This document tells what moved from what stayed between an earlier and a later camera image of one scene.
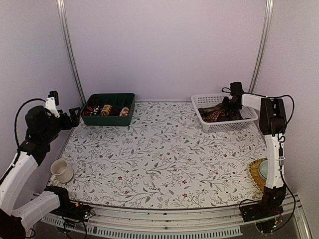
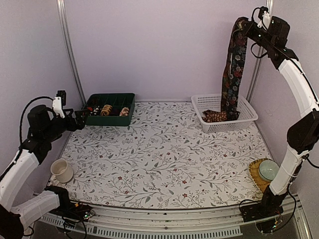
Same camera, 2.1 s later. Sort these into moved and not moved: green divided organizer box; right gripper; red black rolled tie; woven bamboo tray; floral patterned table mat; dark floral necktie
Moved: right gripper; dark floral necktie
Not moved: red black rolled tie; woven bamboo tray; green divided organizer box; floral patterned table mat
